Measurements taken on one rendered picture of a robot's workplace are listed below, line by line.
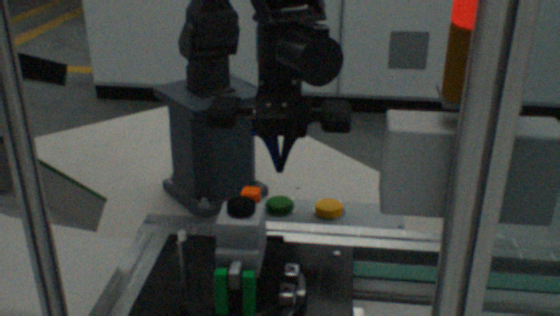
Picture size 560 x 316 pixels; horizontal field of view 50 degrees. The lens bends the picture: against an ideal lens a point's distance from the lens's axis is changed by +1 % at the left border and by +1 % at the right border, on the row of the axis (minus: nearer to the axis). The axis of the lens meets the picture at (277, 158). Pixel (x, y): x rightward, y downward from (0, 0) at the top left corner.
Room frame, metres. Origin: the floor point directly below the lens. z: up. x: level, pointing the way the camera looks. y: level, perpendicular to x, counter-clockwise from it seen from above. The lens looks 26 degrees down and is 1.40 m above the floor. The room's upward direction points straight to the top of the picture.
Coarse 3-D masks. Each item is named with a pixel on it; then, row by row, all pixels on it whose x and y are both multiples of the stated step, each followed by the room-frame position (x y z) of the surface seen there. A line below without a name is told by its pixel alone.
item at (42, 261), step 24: (0, 0) 0.51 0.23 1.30; (0, 24) 0.50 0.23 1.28; (0, 48) 0.50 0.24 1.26; (0, 72) 0.50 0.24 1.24; (0, 96) 0.50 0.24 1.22; (24, 96) 0.52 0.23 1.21; (0, 120) 0.50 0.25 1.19; (24, 120) 0.51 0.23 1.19; (24, 144) 0.50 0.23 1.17; (24, 168) 0.50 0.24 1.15; (24, 192) 0.51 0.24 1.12; (24, 216) 0.50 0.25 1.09; (48, 216) 0.52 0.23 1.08; (48, 240) 0.51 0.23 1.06; (48, 264) 0.50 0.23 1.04; (48, 288) 0.50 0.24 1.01; (48, 312) 0.50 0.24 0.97
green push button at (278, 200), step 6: (270, 198) 0.75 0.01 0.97; (276, 198) 0.75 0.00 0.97; (282, 198) 0.75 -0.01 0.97; (288, 198) 0.75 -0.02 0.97; (270, 204) 0.73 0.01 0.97; (276, 204) 0.73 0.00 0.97; (282, 204) 0.73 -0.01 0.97; (288, 204) 0.73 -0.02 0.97; (270, 210) 0.72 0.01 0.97; (276, 210) 0.72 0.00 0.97; (282, 210) 0.72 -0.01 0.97; (288, 210) 0.72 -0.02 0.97
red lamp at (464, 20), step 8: (456, 0) 0.38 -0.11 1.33; (464, 0) 0.38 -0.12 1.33; (472, 0) 0.37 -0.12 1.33; (456, 8) 0.38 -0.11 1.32; (464, 8) 0.38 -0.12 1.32; (472, 8) 0.37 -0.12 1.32; (456, 16) 0.38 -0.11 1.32; (464, 16) 0.37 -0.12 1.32; (472, 16) 0.37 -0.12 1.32; (456, 24) 0.38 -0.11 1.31; (464, 24) 0.37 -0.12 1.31
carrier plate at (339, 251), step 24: (168, 240) 0.64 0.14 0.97; (192, 240) 0.64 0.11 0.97; (168, 264) 0.59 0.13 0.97; (192, 264) 0.59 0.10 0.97; (312, 264) 0.59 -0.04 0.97; (336, 264) 0.59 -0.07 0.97; (144, 288) 0.55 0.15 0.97; (168, 288) 0.55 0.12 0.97; (312, 288) 0.55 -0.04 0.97; (336, 288) 0.55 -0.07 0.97; (144, 312) 0.51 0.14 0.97; (168, 312) 0.51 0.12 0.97; (312, 312) 0.51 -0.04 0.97; (336, 312) 0.51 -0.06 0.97
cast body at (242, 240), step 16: (224, 208) 0.53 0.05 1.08; (240, 208) 0.51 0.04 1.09; (256, 208) 0.53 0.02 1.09; (224, 224) 0.50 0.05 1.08; (240, 224) 0.50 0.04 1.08; (256, 224) 0.50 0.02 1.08; (224, 240) 0.50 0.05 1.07; (240, 240) 0.50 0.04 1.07; (256, 240) 0.50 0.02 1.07; (224, 256) 0.50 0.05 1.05; (240, 256) 0.49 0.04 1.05; (256, 256) 0.49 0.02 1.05; (240, 272) 0.49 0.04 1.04; (256, 272) 0.49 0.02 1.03
